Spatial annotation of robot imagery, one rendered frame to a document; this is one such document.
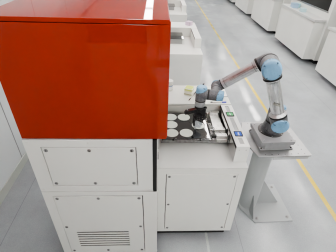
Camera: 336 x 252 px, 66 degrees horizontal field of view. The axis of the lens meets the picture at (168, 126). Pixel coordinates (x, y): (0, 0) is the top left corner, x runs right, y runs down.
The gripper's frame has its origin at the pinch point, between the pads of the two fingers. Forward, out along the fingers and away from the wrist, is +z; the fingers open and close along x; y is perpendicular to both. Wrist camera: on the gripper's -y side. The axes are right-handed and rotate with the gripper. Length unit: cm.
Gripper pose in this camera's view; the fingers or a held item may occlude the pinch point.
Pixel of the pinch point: (194, 127)
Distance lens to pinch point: 199.0
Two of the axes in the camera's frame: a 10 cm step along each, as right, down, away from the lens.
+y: 8.9, 2.8, -3.5
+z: -0.3, 8.2, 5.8
